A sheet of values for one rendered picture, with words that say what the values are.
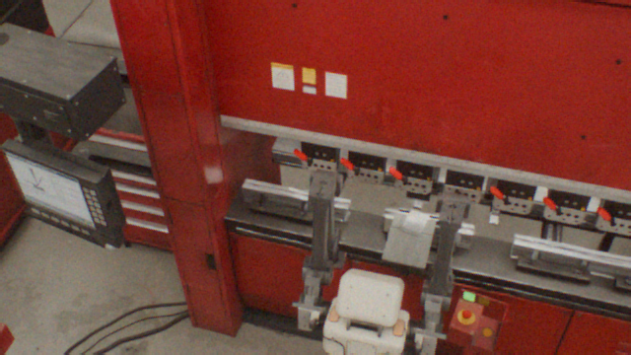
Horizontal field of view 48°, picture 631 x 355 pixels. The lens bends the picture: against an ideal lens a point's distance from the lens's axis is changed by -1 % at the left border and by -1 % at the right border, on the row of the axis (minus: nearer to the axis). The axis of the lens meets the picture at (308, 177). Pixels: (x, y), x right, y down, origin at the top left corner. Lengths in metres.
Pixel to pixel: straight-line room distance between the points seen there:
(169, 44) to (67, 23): 3.92
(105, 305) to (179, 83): 1.87
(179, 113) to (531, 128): 1.30
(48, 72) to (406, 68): 1.21
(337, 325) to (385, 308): 0.19
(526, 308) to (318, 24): 1.54
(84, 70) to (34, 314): 2.16
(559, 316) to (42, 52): 2.31
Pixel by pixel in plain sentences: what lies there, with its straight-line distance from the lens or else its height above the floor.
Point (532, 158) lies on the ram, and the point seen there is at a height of 1.48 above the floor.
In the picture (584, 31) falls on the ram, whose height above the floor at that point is 2.04.
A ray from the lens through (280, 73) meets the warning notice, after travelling 2.75.
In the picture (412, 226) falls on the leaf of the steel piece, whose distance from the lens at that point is 3.09.
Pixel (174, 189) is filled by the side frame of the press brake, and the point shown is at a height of 1.11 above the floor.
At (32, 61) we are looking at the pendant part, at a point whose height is 1.95.
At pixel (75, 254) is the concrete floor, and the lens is 4.51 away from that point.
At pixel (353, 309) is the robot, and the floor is 1.32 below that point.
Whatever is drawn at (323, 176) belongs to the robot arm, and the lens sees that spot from 2.40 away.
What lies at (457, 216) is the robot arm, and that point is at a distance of 2.33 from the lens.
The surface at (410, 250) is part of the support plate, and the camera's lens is 3.00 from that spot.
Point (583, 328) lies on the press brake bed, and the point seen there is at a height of 0.65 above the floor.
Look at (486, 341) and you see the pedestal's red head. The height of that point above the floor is 0.70.
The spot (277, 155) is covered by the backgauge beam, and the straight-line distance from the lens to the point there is 3.45.
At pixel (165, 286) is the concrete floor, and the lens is 4.22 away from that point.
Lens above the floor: 3.34
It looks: 46 degrees down
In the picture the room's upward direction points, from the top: 2 degrees counter-clockwise
